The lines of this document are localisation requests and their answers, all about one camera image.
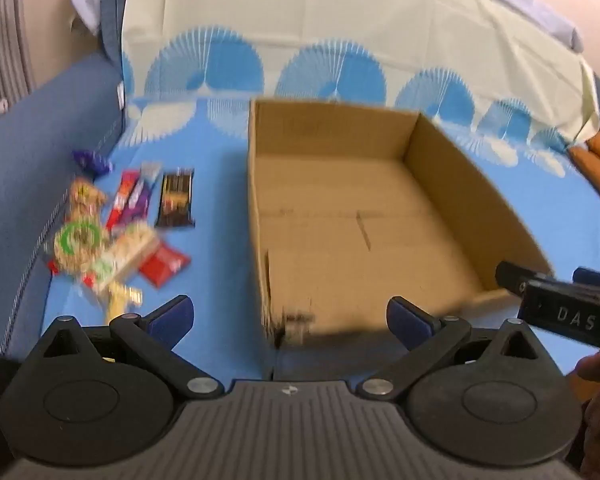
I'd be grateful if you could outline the clear bag of brown snacks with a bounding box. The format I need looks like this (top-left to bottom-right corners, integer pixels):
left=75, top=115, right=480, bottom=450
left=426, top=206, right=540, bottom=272
left=67, top=177, right=108, bottom=221

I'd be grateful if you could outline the blue fan-print sheet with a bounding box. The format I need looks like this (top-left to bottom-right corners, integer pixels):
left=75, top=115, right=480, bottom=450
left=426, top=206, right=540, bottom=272
left=42, top=0, right=600, bottom=386

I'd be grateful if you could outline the round green-label cracker packet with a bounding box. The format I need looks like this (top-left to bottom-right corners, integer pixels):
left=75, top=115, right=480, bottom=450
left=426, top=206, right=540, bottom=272
left=45, top=215, right=112, bottom=276

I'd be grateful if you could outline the red snack packet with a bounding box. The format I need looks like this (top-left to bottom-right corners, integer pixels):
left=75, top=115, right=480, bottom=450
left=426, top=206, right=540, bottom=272
left=105, top=170, right=141, bottom=231

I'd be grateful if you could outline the purple candy packet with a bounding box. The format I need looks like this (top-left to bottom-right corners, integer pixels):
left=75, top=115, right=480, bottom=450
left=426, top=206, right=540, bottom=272
left=72, top=150, right=115, bottom=178

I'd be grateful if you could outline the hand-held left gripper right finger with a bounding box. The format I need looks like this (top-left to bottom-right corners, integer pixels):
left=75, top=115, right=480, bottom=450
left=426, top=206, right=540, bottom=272
left=355, top=296, right=563, bottom=402

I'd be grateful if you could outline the maroon and white bar packet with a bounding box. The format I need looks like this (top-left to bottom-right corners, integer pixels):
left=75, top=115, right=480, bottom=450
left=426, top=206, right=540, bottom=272
left=122, top=161, right=162, bottom=221

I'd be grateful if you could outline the red wafer packet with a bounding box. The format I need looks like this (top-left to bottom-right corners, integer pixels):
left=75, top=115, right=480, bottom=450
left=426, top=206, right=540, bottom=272
left=139, top=240, right=191, bottom=289

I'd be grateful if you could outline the brown cardboard box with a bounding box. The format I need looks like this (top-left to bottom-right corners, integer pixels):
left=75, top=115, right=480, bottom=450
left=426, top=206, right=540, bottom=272
left=247, top=97, right=556, bottom=351

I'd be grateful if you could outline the small yellow packet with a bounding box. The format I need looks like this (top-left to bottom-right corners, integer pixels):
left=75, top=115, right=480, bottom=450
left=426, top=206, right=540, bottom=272
left=102, top=282, right=145, bottom=323

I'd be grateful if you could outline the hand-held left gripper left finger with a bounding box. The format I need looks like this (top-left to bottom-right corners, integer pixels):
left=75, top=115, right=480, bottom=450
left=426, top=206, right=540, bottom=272
left=25, top=295, right=226, bottom=402

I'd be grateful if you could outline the green and white cracker packet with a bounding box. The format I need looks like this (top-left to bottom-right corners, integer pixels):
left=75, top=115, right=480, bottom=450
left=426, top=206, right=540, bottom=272
left=77, top=225, right=161, bottom=296

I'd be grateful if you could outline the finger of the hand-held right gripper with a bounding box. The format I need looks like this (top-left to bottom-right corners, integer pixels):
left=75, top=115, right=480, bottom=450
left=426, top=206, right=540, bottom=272
left=496, top=260, right=553, bottom=296
left=573, top=267, right=600, bottom=291

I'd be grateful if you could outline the black biscuit packet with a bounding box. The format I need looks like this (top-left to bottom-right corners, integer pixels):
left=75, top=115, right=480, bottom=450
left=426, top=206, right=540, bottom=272
left=155, top=167, right=197, bottom=229

